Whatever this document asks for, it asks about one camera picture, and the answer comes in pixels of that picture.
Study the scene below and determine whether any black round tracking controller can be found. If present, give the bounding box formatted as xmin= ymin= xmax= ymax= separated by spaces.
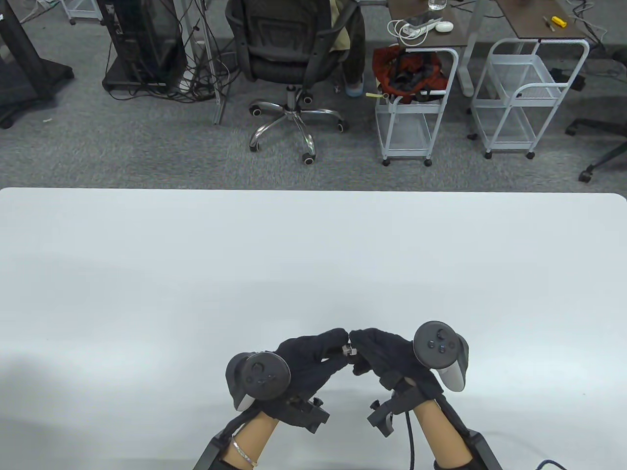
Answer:
xmin=225 ymin=351 xmax=292 ymax=412

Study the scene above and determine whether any white coiled cable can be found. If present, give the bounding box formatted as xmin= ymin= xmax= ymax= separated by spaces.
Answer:
xmin=388 ymin=19 xmax=423 ymax=43

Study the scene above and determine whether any white wire rolling cart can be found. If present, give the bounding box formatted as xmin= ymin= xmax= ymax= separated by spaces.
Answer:
xmin=470 ymin=38 xmax=590 ymax=160
xmin=375 ymin=47 xmax=460 ymax=167

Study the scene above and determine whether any silver bracelet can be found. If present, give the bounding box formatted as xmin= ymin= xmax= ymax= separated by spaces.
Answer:
xmin=231 ymin=437 xmax=260 ymax=466

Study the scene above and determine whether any black floor stand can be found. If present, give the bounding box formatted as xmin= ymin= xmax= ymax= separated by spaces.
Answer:
xmin=0 ymin=0 xmax=75 ymax=129

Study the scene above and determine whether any black power adapter box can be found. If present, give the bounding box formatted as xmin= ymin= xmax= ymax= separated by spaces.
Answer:
xmin=549 ymin=67 xmax=586 ymax=92

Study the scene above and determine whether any tangle of black cables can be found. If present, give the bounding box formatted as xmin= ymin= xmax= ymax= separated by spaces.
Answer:
xmin=164 ymin=10 xmax=241 ymax=104

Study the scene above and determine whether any person's right hand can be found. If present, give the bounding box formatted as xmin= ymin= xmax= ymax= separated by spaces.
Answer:
xmin=349 ymin=328 xmax=444 ymax=402

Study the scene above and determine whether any black forearm strap unit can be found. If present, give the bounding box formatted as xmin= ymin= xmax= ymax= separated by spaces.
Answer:
xmin=193 ymin=416 xmax=255 ymax=470
xmin=434 ymin=396 xmax=504 ymax=470

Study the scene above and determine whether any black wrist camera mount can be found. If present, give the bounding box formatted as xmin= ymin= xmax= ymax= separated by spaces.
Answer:
xmin=367 ymin=384 xmax=419 ymax=439
xmin=278 ymin=396 xmax=330 ymax=434

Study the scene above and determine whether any black and grey tracking controller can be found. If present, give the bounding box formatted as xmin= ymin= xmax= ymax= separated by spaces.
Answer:
xmin=413 ymin=321 xmax=470 ymax=392

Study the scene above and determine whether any black chair wheel base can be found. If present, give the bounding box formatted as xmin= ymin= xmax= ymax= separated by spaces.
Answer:
xmin=565 ymin=117 xmax=627 ymax=183

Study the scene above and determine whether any black computer tower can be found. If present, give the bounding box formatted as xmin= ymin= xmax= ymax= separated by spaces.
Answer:
xmin=96 ymin=0 xmax=190 ymax=92

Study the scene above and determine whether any white power strip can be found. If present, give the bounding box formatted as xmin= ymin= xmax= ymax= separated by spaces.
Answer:
xmin=402 ymin=17 xmax=442 ymax=38

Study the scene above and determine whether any person's left forearm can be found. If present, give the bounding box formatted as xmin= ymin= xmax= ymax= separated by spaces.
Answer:
xmin=223 ymin=410 xmax=280 ymax=467

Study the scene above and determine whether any red and black bag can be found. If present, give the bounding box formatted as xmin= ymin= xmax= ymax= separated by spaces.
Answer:
xmin=372 ymin=44 xmax=449 ymax=104

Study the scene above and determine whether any person's left hand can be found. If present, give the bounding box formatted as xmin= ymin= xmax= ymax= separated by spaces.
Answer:
xmin=265 ymin=328 xmax=350 ymax=418

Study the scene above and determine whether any black camera cable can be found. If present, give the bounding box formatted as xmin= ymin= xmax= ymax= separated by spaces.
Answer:
xmin=404 ymin=411 xmax=418 ymax=470

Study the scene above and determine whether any black office chair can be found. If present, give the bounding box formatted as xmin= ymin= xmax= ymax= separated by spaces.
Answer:
xmin=224 ymin=0 xmax=366 ymax=165

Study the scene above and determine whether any white table leg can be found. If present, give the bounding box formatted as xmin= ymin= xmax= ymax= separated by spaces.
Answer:
xmin=459 ymin=0 xmax=485 ymax=97

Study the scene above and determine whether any brown side table top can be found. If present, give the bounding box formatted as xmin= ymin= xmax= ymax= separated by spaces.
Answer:
xmin=494 ymin=0 xmax=589 ymax=40
xmin=386 ymin=0 xmax=469 ymax=49

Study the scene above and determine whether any grey desk leg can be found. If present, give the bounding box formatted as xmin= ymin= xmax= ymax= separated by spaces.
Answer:
xmin=189 ymin=0 xmax=230 ymax=126

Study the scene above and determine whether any person's right forearm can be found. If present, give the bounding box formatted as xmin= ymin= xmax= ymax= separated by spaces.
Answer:
xmin=414 ymin=399 xmax=466 ymax=462

